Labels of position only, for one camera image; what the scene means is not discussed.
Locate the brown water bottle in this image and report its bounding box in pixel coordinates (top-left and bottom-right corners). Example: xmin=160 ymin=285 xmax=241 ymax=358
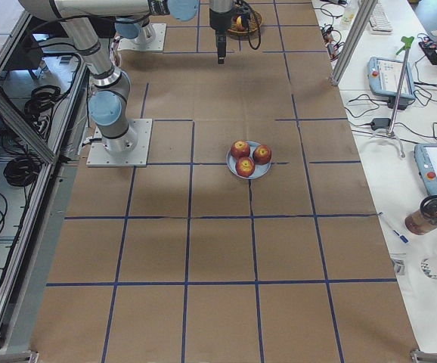
xmin=404 ymin=195 xmax=437 ymax=235

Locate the red apple on plate left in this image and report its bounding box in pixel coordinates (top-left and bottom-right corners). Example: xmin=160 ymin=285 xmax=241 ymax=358
xmin=230 ymin=140 xmax=250 ymax=159

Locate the red apple on plate right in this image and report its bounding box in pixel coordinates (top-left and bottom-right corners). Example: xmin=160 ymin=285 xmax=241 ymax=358
xmin=253 ymin=144 xmax=272 ymax=165

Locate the red apple on plate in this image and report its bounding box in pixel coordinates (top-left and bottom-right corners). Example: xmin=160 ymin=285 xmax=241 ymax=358
xmin=253 ymin=144 xmax=272 ymax=165
xmin=235 ymin=157 xmax=256 ymax=178
xmin=230 ymin=140 xmax=250 ymax=159

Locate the white keyboard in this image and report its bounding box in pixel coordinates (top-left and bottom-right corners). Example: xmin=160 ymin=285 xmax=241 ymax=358
xmin=369 ymin=1 xmax=393 ymax=35

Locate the white blue pen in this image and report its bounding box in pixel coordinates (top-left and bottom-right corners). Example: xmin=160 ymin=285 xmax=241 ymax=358
xmin=378 ymin=212 xmax=409 ymax=244

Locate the light blue plate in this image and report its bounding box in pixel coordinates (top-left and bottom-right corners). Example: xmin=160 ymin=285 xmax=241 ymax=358
xmin=226 ymin=140 xmax=272 ymax=179

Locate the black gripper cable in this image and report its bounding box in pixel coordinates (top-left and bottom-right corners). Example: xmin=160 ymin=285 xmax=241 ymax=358
xmin=237 ymin=0 xmax=262 ymax=51

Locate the aluminium frame post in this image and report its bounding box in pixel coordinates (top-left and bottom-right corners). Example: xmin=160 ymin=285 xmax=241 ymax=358
xmin=330 ymin=0 xmax=377 ymax=86

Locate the woven wicker basket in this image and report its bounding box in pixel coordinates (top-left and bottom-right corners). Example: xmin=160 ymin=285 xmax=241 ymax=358
xmin=227 ymin=6 xmax=262 ymax=36

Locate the tripod stand with green clamp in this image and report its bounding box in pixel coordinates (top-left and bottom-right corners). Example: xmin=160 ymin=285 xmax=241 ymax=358
xmin=372 ymin=36 xmax=414 ymax=158

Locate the black power adapter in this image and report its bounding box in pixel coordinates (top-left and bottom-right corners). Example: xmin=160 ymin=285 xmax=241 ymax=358
xmin=370 ymin=117 xmax=391 ymax=130

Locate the red apple on plate front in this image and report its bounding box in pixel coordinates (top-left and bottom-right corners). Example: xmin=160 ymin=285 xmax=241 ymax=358
xmin=235 ymin=157 xmax=256 ymax=178

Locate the teach pendant far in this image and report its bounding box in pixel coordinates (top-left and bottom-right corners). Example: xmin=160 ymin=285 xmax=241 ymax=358
xmin=367 ymin=57 xmax=416 ymax=110

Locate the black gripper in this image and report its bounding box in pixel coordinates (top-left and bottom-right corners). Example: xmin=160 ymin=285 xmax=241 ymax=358
xmin=209 ymin=0 xmax=229 ymax=64

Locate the yellow red apple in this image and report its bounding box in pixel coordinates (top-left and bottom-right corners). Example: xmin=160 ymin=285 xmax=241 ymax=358
xmin=233 ymin=15 xmax=245 ymax=32

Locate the plastic bottle on desk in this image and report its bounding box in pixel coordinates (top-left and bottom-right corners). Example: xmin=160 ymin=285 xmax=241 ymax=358
xmin=339 ymin=0 xmax=358 ymax=29

